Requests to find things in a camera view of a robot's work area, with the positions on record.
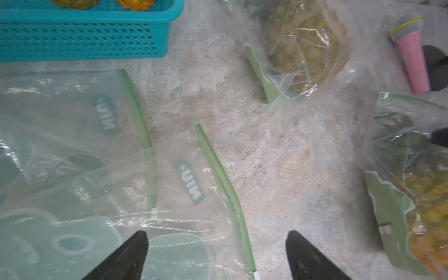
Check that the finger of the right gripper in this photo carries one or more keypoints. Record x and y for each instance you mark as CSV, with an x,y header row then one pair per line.
x,y
439,137

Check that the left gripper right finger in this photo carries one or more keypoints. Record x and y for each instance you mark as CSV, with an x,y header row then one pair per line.
x,y
307,262

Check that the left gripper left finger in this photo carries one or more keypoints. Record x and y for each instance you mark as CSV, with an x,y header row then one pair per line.
x,y
126,262

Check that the clear zip-top bag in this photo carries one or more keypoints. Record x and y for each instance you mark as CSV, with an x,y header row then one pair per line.
x,y
249,29
406,182
176,193
59,125

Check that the pineapple yellow orange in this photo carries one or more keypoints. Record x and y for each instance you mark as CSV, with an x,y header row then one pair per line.
x,y
137,5

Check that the black microphone stand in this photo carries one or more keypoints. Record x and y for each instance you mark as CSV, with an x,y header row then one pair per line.
x,y
437,67

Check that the pink toy microphone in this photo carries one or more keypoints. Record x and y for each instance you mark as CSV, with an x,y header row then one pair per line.
x,y
406,34

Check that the teal plastic basket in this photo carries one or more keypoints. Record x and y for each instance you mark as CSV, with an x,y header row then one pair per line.
x,y
41,31

